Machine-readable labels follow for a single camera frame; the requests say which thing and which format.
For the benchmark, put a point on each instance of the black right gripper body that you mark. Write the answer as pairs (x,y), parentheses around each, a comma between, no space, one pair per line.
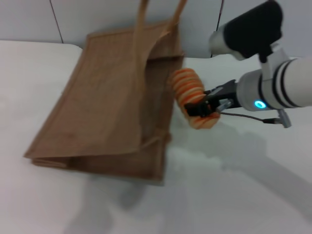
(224,93)

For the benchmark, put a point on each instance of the orange striped bread loaf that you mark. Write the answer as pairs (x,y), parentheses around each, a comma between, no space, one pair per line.
(187,85)

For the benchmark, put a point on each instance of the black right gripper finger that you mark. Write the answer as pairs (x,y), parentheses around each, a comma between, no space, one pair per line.
(198,108)

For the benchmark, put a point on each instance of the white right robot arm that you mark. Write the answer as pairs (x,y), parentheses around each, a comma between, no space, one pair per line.
(280,83)

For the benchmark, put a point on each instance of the brown jute handbag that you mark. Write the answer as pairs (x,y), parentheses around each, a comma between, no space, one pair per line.
(104,109)

